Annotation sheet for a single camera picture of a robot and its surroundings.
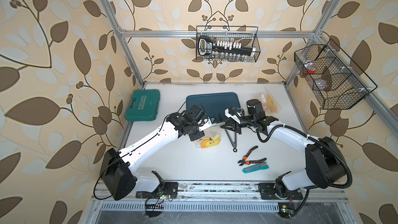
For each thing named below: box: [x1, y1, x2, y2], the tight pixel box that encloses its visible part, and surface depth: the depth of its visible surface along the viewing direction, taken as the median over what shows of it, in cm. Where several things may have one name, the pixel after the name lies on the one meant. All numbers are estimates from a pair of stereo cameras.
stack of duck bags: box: [197, 134, 221, 149], surface depth 88 cm
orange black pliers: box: [237, 145, 267, 166], surface depth 85 cm
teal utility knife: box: [242, 161, 270, 174], surface depth 83 cm
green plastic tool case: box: [124, 89, 161, 122], surface depth 104 cm
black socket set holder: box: [197, 35, 257, 56], surface depth 84 cm
